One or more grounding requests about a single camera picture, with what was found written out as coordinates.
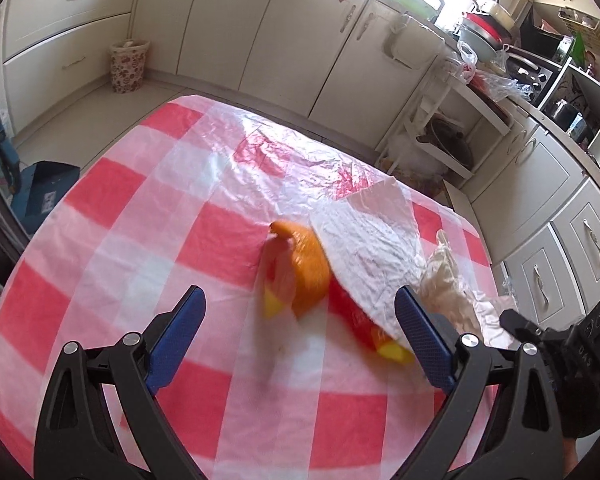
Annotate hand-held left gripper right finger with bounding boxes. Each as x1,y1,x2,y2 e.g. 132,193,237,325
395,285,566,480

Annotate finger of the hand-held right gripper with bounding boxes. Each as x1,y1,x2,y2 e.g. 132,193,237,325
500,309,571,353

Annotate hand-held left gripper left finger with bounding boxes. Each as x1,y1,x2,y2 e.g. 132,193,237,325
34,285,207,480

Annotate orange peel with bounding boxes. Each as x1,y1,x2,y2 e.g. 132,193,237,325
269,220,331,321

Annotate person's right forearm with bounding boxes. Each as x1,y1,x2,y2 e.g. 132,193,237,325
560,437,588,480

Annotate crumpled translucent plastic bag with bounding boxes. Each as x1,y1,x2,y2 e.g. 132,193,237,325
417,230,518,348

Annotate red yellow snack wrapper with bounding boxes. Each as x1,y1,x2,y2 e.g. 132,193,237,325
327,277,416,367

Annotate white drawer cabinet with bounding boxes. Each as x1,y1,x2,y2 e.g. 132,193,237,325
460,110,600,326

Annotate pink checked tablecloth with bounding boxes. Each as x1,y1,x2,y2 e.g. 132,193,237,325
0,94,496,480

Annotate white wooden stool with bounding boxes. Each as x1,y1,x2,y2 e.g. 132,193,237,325
442,180,481,233

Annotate blue box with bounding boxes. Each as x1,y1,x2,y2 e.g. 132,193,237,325
10,160,83,233

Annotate dark pan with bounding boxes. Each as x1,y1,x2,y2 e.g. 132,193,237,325
415,117,476,171

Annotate white corner shelf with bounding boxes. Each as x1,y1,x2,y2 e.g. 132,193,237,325
375,35,513,183

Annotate clear plastic bag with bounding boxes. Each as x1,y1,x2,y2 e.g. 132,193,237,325
472,67,536,104

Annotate black stove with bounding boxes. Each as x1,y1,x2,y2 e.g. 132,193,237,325
502,45,564,107

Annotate floral wastebasket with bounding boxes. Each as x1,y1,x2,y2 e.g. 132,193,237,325
110,39,151,95

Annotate white red plastic bag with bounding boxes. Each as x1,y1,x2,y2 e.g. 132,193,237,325
455,40,481,84

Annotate metal bowl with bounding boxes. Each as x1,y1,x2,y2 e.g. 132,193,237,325
455,29,501,62

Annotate white hanging bin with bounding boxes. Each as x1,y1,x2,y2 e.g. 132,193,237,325
382,15,447,64

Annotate black box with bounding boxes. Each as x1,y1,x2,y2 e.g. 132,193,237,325
519,2,576,57

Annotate cream kitchen cabinets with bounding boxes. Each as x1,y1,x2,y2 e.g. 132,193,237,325
0,0,451,133

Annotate white pot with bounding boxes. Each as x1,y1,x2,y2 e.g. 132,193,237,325
475,0,518,28

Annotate green enamel basin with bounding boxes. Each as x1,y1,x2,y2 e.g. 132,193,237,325
392,0,443,17

